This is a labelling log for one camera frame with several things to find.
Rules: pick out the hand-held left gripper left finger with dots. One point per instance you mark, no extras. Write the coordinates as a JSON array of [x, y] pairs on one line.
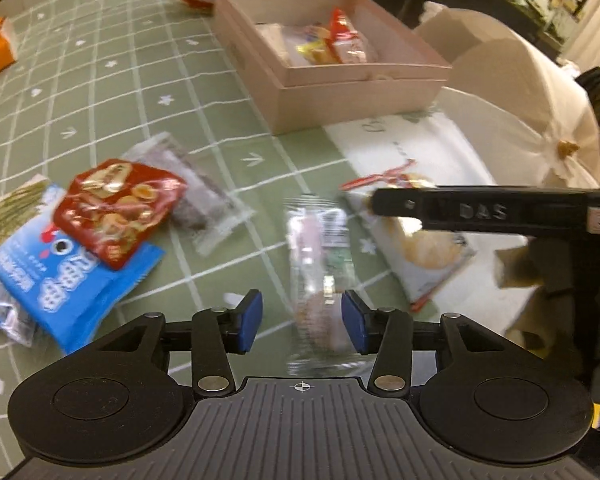
[[247, 321]]

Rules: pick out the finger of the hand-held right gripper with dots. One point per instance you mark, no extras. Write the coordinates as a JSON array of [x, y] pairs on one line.
[[480, 210]]

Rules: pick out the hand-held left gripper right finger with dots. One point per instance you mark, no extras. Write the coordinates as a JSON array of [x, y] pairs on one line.
[[355, 326]]

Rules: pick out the clear pink snack packet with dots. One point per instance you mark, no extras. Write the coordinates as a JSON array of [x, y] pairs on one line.
[[320, 260]]

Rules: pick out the red bordered bread packet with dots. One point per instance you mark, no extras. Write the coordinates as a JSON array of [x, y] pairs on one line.
[[420, 255]]

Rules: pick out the pink cardboard box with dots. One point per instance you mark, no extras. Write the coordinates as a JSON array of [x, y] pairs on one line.
[[330, 95]]

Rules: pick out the red orange label snack packet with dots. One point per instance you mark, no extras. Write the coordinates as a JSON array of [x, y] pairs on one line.
[[347, 37]]

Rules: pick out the brown pastry snack packet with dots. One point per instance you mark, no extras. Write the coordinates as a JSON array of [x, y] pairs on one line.
[[314, 53]]

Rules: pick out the cream bar snack packet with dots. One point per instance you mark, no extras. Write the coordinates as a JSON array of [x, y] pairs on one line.
[[280, 35]]

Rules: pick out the daisy flower ornament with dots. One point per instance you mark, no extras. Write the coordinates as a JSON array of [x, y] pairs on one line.
[[567, 147]]

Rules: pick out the cream covered chair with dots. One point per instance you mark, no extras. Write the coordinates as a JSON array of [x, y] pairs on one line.
[[505, 85]]

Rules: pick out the clear dark snack packet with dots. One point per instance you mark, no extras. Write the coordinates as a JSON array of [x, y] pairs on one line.
[[200, 205]]

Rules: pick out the small red snack packet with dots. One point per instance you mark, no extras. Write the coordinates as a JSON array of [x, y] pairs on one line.
[[115, 210]]

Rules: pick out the black cabinet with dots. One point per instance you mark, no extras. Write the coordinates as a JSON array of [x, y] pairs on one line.
[[515, 7]]

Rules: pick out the blue seaweed snack packet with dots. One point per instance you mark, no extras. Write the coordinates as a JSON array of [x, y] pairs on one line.
[[55, 290]]

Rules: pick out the small blue clear packet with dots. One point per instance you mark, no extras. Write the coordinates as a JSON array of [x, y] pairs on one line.
[[2, 310]]

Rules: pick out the green checked tablecloth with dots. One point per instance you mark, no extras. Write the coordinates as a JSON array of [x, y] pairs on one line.
[[130, 85]]

